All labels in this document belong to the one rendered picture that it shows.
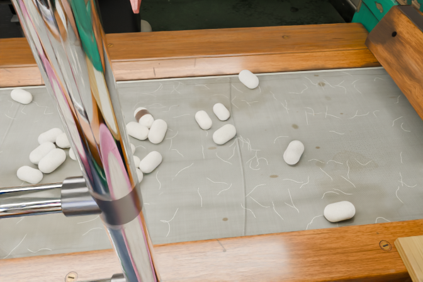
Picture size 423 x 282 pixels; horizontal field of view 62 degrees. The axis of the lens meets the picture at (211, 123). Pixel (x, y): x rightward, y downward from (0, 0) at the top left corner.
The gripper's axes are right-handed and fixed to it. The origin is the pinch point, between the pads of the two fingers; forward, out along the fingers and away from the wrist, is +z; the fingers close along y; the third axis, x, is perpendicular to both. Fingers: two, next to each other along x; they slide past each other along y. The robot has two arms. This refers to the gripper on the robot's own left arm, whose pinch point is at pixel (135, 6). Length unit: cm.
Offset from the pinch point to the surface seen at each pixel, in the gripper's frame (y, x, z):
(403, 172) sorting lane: 34.1, -7.0, 26.7
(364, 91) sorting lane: 35.7, 3.6, 14.4
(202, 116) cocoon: 8.6, -1.3, 17.1
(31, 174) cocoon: -12.9, -6.7, 23.2
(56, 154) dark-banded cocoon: -10.4, -5.1, 21.1
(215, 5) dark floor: 32, 175, -72
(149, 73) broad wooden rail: 0.8, 7.2, 8.6
